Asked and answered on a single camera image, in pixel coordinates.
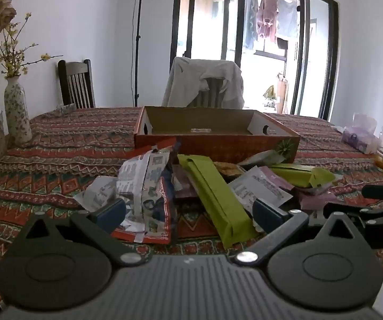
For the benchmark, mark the blue hanging garment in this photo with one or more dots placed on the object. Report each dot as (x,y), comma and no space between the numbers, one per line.
(250,16)

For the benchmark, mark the chair with grey cloth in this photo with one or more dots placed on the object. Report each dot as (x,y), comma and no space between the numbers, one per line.
(184,80)

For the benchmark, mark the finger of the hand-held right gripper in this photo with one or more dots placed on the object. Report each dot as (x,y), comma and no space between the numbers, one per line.
(378,211)
(381,191)

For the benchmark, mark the white green snack packet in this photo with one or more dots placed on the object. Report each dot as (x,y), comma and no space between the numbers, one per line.
(261,157)

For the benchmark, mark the black sliding door frame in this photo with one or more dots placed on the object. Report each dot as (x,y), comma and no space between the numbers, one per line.
(174,23)

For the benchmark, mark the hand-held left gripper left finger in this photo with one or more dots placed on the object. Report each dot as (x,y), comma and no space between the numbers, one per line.
(111,213)

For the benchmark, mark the short green snack packet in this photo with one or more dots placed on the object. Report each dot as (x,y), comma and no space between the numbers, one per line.
(294,175)

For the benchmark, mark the dark wooden chair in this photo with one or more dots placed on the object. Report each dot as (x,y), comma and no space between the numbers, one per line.
(76,83)

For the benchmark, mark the large white printed snack packet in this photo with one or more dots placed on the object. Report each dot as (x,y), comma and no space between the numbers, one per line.
(138,180)

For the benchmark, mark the chair under grey jacket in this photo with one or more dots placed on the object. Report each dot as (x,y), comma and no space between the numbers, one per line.
(211,95)

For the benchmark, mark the floral ceramic vase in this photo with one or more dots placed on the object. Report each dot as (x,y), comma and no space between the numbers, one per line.
(17,113)

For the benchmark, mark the dark hanging cloth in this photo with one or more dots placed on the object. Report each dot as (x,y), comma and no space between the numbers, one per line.
(282,44)

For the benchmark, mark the maroon hanging shirt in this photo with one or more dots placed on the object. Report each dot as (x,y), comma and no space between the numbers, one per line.
(267,13)

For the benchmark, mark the grey-blue hanging shirt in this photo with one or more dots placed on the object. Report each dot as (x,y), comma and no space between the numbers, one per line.
(288,16)

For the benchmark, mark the yellow flower branches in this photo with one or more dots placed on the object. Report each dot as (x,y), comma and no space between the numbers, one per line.
(13,60)

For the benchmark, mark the black light stand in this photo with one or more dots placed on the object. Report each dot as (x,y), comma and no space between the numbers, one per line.
(137,56)

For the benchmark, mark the brown balcony object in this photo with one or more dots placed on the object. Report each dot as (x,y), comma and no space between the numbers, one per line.
(282,93)

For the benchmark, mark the pink white-backed snack packet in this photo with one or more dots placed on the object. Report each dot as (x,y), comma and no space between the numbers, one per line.
(261,186)

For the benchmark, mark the purple tissue pack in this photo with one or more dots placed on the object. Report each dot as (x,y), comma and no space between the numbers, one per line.
(358,138)

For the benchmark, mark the long green snack packet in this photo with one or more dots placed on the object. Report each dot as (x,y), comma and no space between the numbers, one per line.
(211,193)

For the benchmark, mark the small floral cloth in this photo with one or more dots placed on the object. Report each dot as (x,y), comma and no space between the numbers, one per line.
(65,107)

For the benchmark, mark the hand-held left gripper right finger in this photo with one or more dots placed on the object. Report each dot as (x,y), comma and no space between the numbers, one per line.
(268,216)

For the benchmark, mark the orange cardboard box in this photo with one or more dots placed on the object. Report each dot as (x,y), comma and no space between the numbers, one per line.
(231,146)

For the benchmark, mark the orange blue snack packet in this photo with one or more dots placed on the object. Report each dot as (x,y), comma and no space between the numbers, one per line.
(159,220)

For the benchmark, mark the yellow-green balcony object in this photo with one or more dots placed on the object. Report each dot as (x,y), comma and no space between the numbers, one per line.
(269,91)

